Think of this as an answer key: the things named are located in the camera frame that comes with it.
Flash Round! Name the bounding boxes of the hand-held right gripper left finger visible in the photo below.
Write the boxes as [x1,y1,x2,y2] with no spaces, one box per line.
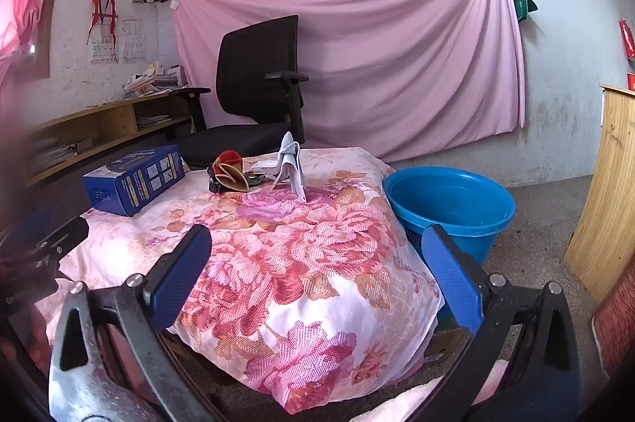
[48,224,229,422]

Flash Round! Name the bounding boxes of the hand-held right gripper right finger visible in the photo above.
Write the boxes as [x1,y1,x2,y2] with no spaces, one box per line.
[411,224,581,422]

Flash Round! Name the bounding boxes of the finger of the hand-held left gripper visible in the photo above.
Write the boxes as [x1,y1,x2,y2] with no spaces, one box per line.
[30,218,90,265]
[5,208,53,249]

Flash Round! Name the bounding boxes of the blue plastic bucket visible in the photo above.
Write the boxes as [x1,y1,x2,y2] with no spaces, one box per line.
[382,166,517,328]

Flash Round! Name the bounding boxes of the red yellow snack bag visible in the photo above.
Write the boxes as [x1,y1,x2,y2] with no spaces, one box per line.
[207,149,247,195]

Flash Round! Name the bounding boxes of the white paper package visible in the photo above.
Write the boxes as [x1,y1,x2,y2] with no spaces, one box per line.
[250,131,308,204]

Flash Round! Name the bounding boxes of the person's left hand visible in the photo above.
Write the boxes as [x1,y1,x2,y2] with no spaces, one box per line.
[27,310,56,370]

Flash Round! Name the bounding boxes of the brown cardboard box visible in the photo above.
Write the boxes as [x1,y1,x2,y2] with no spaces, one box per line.
[424,325,472,360]

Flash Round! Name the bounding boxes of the magazines in shelf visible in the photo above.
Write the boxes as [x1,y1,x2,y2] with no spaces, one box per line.
[30,141,80,175]

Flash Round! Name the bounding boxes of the blue cardboard box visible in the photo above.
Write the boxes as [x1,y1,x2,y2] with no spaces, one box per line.
[82,144,187,218]

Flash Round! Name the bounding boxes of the floral pink blanket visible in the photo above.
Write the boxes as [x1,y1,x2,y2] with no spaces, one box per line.
[57,146,445,415]

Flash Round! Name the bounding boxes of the wooden shelf desk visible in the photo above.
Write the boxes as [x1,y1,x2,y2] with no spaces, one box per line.
[25,92,199,187]

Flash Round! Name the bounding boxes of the pink towel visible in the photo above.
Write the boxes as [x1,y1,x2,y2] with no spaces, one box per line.
[342,362,507,422]

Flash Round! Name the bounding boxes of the papers in shelf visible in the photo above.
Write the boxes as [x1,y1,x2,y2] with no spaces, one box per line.
[136,114,172,130]

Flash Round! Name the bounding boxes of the red patterned cloth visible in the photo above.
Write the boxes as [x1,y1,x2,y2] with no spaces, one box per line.
[590,273,635,378]

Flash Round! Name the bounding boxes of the stack of books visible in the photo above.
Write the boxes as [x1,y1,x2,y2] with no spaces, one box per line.
[123,61,188,99]

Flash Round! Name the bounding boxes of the wooden cabinet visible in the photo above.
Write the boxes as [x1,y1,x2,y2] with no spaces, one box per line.
[564,83,635,304]

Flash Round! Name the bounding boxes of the black office chair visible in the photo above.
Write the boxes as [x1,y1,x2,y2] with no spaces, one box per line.
[171,15,309,170]

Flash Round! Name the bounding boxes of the pink hanging sheet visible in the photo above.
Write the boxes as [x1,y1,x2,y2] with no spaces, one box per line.
[170,0,527,162]

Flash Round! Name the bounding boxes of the green hanging basket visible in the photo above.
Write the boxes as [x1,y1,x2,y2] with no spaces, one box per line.
[513,0,538,23]

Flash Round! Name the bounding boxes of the red hanging bag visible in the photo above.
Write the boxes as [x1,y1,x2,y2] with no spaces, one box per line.
[618,19,635,58]

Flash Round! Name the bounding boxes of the wall calendar sheet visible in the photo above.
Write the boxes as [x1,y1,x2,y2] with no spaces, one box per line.
[121,19,144,62]
[90,17,120,64]

